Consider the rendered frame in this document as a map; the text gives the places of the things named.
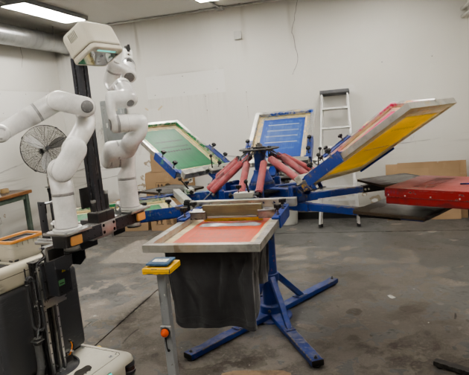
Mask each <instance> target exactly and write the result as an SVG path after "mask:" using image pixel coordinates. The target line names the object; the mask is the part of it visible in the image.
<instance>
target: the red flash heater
mask: <svg viewBox="0 0 469 375"><path fill-rule="evenodd" d="M460 183H469V176H417V177H415V178H412V179H408V180H406V181H403V182H399V183H397V184H395V185H391V186H388V187H385V188H384V193H385V196H386V203H387V204H398V205H417V206H427V207H437V208H456V209H466V210H469V185H461V184H460Z"/></svg>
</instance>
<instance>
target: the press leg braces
mask: <svg viewBox="0 0 469 375"><path fill-rule="evenodd" d="M269 279H270V283H271V286H272V290H273V292H274V294H275V298H276V301H277V303H278V307H279V309H280V312H281V317H282V319H283V322H284V324H282V325H281V326H282V327H283V328H284V329H285V330H286V332H288V331H292V330H296V329H295V328H294V326H293V325H292V324H291V322H290V318H289V316H288V313H287V309H286V307H285V304H284V300H283V298H282V295H281V292H280V289H279V287H278V284H277V281H276V279H275V276H273V277H270V278H269ZM279 281H280V282H281V283H283V284H284V285H285V286H286V287H287V288H288V289H290V290H291V291H292V292H293V293H295V295H293V297H295V298H301V297H302V296H304V295H306V294H307V293H304V292H302V291H301V290H299V289H298V288H297V287H296V286H294V285H293V284H292V283H291V282H289V281H288V279H286V278H285V277H284V276H283V275H281V274H280V273H279ZM263 286H264V283H260V284H259V287H260V297H262V296H263V294H262V288H263ZM232 328H234V329H236V330H239V329H241V328H242V327H236V326H233V327H232Z"/></svg>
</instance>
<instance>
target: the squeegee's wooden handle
mask: <svg viewBox="0 0 469 375"><path fill-rule="evenodd" d="M258 209H263V205H262V203H240V204H219V205H203V206H202V211H204V212H205V214H206V218H208V217H212V216H238V215H257V217H258Z"/></svg>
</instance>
